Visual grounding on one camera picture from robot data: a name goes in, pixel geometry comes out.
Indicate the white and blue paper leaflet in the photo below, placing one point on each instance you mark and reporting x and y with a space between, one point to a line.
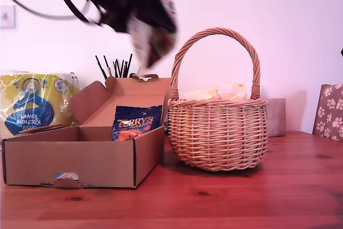
65 176

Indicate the dark stick holder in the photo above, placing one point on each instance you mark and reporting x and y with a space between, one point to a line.
133 75

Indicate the white Galaxy egg bag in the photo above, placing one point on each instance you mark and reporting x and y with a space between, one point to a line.
146 45

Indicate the paw print chair back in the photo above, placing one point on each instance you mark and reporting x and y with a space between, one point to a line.
329 113

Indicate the grey tissue box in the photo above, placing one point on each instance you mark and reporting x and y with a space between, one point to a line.
276 116

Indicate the yellow and white egg bag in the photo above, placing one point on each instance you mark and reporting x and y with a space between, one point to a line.
214 93

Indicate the brown cardboard box with lid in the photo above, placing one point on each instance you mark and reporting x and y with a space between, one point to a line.
69 162

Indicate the blue Terry's Orange egg bag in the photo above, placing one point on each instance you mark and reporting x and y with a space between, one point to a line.
136 124

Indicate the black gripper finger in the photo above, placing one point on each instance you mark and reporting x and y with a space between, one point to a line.
160 11

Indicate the yellow blue kitchen towel pack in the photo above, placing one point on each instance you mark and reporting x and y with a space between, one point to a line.
26 116

